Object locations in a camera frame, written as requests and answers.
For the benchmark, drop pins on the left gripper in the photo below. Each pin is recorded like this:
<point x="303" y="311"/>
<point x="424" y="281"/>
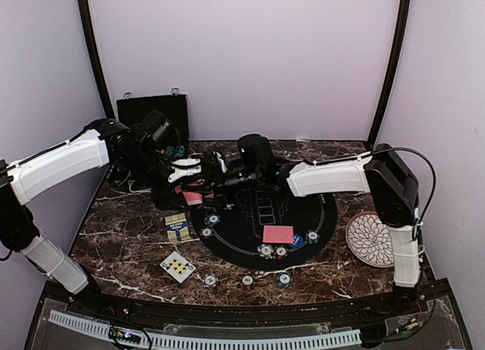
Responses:
<point x="164" y="198"/>

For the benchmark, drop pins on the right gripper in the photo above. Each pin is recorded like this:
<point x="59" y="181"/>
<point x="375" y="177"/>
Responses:
<point x="220" y="195"/>

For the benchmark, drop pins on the red-backed playing card deck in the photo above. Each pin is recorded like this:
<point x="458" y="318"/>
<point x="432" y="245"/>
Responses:
<point x="191" y="198"/>

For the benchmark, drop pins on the red card deck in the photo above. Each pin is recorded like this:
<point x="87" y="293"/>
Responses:
<point x="177" y="228"/>

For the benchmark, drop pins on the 50 chips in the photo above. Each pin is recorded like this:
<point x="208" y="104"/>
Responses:
<point x="312" y="237"/>
<point x="212" y="219"/>

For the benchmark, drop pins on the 100 chips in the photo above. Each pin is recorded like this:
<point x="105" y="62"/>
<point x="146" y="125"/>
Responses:
<point x="206" y="232"/>
<point x="280" y="252"/>

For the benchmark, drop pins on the face-up spade card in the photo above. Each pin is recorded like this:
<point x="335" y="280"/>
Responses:
<point x="177" y="267"/>

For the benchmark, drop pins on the card dealt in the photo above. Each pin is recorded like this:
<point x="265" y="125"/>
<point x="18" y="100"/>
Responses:
<point x="278" y="234"/>

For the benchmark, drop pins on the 10 chips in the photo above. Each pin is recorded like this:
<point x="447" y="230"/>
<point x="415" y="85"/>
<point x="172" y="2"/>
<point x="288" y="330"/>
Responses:
<point x="265" y="251"/>

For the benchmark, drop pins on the blue chip stack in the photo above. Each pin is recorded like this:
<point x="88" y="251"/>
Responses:
<point x="210" y="281"/>

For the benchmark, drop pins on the blue small blind button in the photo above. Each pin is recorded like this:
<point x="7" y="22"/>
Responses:
<point x="298" y="241"/>

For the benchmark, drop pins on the orange 100 chip stack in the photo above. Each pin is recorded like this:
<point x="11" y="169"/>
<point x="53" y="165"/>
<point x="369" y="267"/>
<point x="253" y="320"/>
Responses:
<point x="247" y="280"/>

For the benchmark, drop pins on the green-blue 50 chip stack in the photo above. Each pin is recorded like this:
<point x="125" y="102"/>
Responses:
<point x="284" y="280"/>

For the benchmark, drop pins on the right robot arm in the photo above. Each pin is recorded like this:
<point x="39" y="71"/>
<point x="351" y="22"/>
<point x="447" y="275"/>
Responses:
<point x="390" y="182"/>

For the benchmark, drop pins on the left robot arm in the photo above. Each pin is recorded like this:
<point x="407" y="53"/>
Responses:
<point x="101" y="143"/>

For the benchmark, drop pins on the green chip row right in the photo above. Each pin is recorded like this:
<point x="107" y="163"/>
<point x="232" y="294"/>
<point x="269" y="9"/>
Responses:
<point x="180" y="151"/>

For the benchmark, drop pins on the green chip row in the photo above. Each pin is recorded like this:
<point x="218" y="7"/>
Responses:
<point x="170" y="150"/>
<point x="180" y="151"/>

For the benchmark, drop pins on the green chip row left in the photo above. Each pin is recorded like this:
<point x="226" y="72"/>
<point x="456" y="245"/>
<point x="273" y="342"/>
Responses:
<point x="170" y="150"/>

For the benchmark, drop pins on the round black poker mat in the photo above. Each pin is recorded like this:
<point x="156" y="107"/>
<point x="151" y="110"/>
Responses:
<point x="266" y="201"/>

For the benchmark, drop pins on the black poker chip case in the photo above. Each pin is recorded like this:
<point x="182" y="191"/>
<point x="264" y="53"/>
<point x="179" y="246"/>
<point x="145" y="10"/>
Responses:
<point x="153" y="123"/>

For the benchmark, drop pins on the floral patterned plate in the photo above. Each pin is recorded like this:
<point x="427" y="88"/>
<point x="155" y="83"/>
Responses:
<point x="369" y="240"/>

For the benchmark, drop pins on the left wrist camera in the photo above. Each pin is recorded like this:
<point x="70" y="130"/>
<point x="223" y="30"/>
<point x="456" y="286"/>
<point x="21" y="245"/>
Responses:
<point x="184" y="167"/>

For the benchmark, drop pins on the white cable duct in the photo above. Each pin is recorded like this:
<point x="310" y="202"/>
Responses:
<point x="199" y="337"/>

